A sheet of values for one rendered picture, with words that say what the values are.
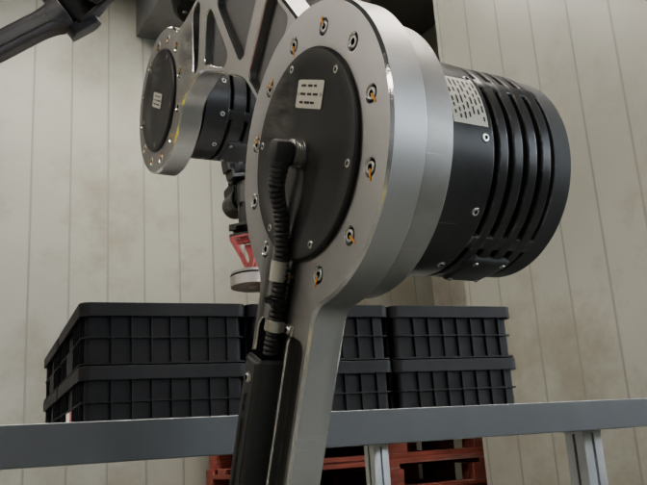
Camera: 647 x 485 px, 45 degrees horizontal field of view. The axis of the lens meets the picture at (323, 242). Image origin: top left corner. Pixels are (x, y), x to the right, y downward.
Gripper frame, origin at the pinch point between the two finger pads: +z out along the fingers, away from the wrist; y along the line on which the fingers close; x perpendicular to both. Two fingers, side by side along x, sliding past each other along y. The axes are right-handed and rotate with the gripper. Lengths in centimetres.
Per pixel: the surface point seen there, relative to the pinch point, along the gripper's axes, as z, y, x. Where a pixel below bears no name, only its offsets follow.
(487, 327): 16, -20, 45
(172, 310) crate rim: 13.3, 28.6, -2.7
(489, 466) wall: 46, -210, 6
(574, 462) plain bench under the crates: 46, -52, 55
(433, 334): 17.8, -10.6, 34.9
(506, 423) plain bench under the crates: 39, 43, 56
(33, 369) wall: -17, -163, -203
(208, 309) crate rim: 13.1, 24.0, 1.9
